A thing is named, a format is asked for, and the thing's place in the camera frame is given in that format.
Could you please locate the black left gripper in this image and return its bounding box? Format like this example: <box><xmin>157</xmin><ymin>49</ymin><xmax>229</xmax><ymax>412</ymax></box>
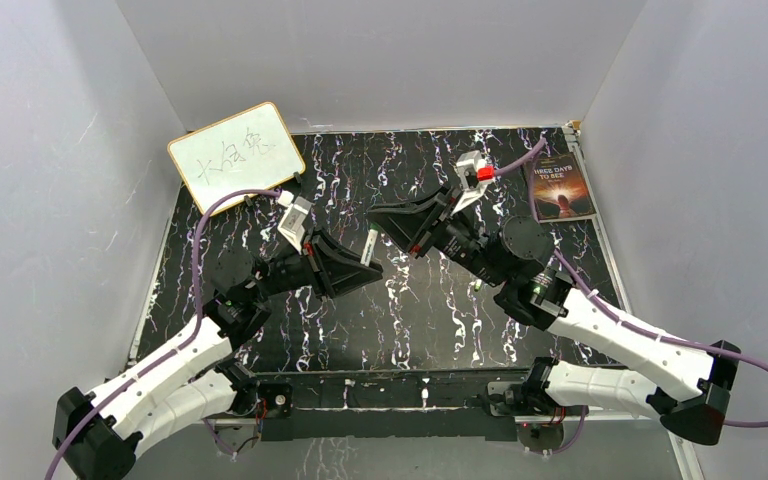
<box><xmin>250</xmin><ymin>225</ymin><xmax>382</xmax><ymax>300</ymax></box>

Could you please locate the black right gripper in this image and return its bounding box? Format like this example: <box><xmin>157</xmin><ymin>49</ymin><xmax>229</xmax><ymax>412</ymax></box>
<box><xmin>366</xmin><ymin>184</ymin><xmax>507</xmax><ymax>289</ymax></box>

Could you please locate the white pen red tip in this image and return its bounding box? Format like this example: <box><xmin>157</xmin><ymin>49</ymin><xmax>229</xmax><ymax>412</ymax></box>
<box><xmin>361</xmin><ymin>231</ymin><xmax>379</xmax><ymax>266</ymax></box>

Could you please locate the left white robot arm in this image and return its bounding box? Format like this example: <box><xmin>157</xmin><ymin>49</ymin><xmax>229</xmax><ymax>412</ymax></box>
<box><xmin>52</xmin><ymin>229</ymin><xmax>383</xmax><ymax>479</ymax></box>

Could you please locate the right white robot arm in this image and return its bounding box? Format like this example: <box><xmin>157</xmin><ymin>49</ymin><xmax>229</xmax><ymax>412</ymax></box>
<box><xmin>367</xmin><ymin>188</ymin><xmax>737</xmax><ymax>445</ymax></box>

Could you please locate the dark paperback book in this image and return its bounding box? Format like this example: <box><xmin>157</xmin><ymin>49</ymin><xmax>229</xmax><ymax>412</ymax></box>
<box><xmin>523</xmin><ymin>153</ymin><xmax>597</xmax><ymax>223</ymax></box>

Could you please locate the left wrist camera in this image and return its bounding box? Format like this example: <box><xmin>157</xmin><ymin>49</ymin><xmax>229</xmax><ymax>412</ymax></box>
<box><xmin>277</xmin><ymin>191</ymin><xmax>313</xmax><ymax>254</ymax></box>

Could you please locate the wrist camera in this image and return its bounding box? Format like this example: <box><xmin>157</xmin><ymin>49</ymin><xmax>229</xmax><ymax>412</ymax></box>
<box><xmin>277</xmin><ymin>191</ymin><xmax>313</xmax><ymax>254</ymax></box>
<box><xmin>453</xmin><ymin>150</ymin><xmax>495</xmax><ymax>213</ymax></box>

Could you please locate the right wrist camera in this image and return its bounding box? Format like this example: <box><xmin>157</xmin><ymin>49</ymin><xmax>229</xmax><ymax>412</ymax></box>
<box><xmin>453</xmin><ymin>150</ymin><xmax>495</xmax><ymax>213</ymax></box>

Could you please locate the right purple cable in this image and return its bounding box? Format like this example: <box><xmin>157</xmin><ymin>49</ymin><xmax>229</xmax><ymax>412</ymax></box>
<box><xmin>489</xmin><ymin>135</ymin><xmax>768</xmax><ymax>457</ymax></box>

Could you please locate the purple cable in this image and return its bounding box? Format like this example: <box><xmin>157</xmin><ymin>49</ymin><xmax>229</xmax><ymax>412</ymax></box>
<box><xmin>43</xmin><ymin>189</ymin><xmax>293</xmax><ymax>480</ymax></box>
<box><xmin>489</xmin><ymin>135</ymin><xmax>768</xmax><ymax>457</ymax></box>

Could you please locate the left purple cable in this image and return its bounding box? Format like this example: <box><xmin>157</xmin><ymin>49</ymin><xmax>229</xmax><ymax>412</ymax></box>
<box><xmin>43</xmin><ymin>189</ymin><xmax>293</xmax><ymax>480</ymax></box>

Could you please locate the small whiteboard wooden frame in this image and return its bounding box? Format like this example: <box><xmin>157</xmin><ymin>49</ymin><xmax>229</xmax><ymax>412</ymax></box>
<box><xmin>167</xmin><ymin>102</ymin><xmax>306</xmax><ymax>213</ymax></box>

